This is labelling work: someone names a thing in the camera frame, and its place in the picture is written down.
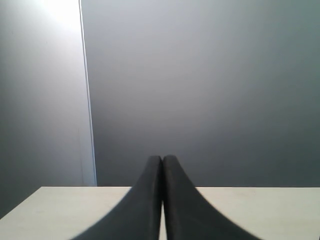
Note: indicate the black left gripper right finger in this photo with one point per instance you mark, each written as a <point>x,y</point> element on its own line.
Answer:
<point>188,215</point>

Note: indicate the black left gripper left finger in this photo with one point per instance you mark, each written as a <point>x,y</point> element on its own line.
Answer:
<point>137,216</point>

